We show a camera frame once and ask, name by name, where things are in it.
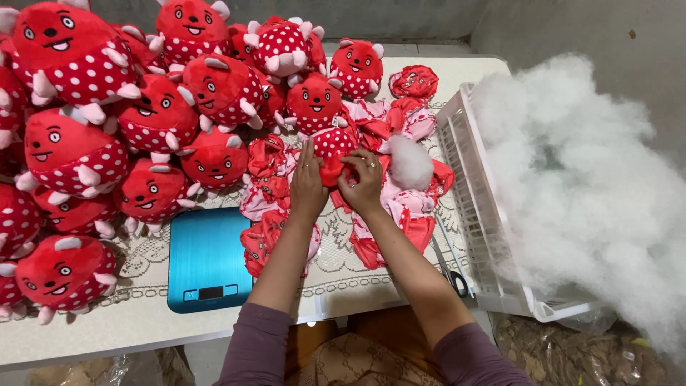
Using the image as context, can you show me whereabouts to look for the person's left hand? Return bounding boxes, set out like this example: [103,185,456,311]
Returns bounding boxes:
[289,138,329,221]

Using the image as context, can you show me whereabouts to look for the person's right hand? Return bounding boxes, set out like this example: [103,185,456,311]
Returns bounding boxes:
[337,148,384,216]

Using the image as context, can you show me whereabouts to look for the half-stuffed red dotted plush toy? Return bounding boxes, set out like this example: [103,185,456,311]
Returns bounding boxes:
[312,127,359,188]

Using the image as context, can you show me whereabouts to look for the small white stuffing tuft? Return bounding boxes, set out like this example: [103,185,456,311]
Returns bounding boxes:
[387,134,435,192]

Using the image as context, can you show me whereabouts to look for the heap of empty plush skins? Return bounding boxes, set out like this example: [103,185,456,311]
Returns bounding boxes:
[239,65,457,279]

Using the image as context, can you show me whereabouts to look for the white lace tablecloth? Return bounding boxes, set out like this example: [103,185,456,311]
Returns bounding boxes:
[101,98,473,302]

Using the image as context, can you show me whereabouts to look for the thin white stick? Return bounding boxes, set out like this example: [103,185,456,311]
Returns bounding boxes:
[434,214,476,296]

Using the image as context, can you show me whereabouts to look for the white plastic crate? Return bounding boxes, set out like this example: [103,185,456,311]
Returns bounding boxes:
[434,81,604,324]

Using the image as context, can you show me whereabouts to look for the blue digital kitchen scale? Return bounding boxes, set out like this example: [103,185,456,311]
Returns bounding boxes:
[166,206,255,315]

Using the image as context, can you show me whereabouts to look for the person's brown patterned lap clothing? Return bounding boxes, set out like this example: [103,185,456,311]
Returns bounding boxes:
[283,315,447,386]

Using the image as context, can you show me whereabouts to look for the big heap of white stuffing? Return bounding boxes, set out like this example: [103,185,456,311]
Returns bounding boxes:
[470,53,686,361]

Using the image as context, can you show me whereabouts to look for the pile of stuffed red plushies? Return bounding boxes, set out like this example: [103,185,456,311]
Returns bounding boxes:
[0,0,386,326]

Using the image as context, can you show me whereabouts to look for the clear plastic bag of material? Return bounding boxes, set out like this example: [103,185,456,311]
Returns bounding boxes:
[492,312,686,386]
[26,346,197,386]

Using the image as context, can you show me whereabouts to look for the black-handled scissors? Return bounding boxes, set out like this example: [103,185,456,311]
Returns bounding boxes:
[430,235,470,299]

